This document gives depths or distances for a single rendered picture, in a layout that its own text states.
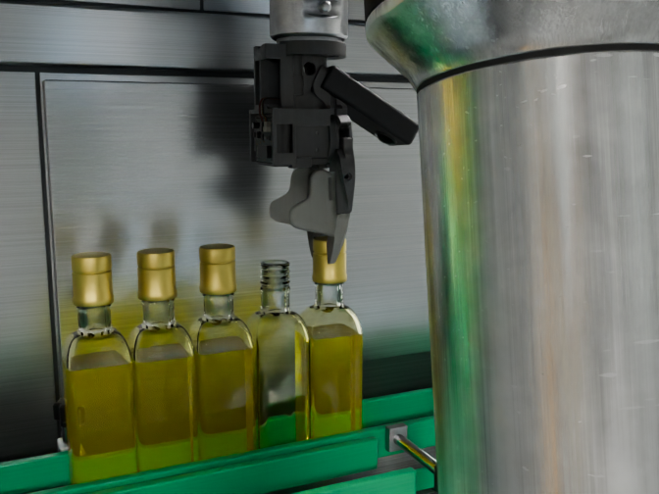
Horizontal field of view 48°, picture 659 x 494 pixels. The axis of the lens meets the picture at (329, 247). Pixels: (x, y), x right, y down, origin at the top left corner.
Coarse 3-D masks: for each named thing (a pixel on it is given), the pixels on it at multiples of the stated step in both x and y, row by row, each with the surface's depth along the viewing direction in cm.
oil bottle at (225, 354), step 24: (192, 336) 70; (216, 336) 68; (240, 336) 69; (216, 360) 68; (240, 360) 70; (216, 384) 69; (240, 384) 70; (216, 408) 69; (240, 408) 70; (216, 432) 70; (240, 432) 71; (216, 456) 70
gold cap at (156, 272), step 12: (144, 252) 66; (156, 252) 66; (168, 252) 66; (144, 264) 66; (156, 264) 66; (168, 264) 66; (144, 276) 66; (156, 276) 66; (168, 276) 67; (144, 288) 66; (156, 288) 66; (168, 288) 67; (144, 300) 66; (156, 300) 66
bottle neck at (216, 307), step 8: (208, 296) 69; (216, 296) 69; (224, 296) 69; (232, 296) 70; (208, 304) 70; (216, 304) 69; (224, 304) 69; (232, 304) 71; (208, 312) 70; (216, 312) 69; (224, 312) 70; (232, 312) 71
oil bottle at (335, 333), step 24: (312, 312) 74; (336, 312) 74; (312, 336) 73; (336, 336) 73; (360, 336) 75; (312, 360) 73; (336, 360) 74; (360, 360) 75; (312, 384) 74; (336, 384) 74; (360, 384) 75; (312, 408) 74; (336, 408) 75; (360, 408) 76; (312, 432) 75; (336, 432) 75
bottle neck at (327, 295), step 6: (342, 282) 75; (318, 288) 75; (324, 288) 74; (330, 288) 74; (336, 288) 74; (342, 288) 75; (318, 294) 75; (324, 294) 74; (330, 294) 74; (336, 294) 74; (342, 294) 75; (318, 300) 75; (324, 300) 74; (330, 300) 74; (336, 300) 74; (342, 300) 75; (324, 306) 74; (330, 306) 74
